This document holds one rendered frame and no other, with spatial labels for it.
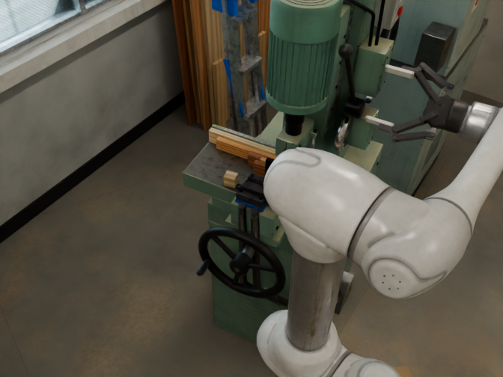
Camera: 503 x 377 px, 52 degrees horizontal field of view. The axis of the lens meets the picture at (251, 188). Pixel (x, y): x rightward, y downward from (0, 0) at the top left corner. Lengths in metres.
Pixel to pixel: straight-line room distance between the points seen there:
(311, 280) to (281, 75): 0.61
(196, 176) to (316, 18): 0.67
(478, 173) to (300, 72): 0.56
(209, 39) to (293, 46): 1.67
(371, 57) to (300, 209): 0.83
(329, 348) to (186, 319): 1.23
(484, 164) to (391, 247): 0.32
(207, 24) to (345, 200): 2.22
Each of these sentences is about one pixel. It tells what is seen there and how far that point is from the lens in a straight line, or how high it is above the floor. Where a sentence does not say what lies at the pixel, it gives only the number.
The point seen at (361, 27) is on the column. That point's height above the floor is 1.36.
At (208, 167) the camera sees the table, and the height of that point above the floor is 0.90.
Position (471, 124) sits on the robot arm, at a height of 1.35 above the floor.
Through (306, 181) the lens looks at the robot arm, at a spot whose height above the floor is 1.50.
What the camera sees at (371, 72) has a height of 1.23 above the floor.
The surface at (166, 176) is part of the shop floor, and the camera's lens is 2.98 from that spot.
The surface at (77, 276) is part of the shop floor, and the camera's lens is 2.62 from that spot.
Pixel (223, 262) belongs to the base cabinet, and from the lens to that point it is 1.93.
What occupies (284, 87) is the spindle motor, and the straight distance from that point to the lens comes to 1.39.
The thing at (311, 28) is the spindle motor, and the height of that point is 1.46.
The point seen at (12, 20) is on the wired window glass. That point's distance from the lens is 2.54.
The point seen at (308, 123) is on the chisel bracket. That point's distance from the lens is 1.61.
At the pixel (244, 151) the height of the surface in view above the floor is 0.93.
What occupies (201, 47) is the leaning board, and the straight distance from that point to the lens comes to 2.98.
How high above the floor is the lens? 2.06
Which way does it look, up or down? 46 degrees down
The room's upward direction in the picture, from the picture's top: 2 degrees clockwise
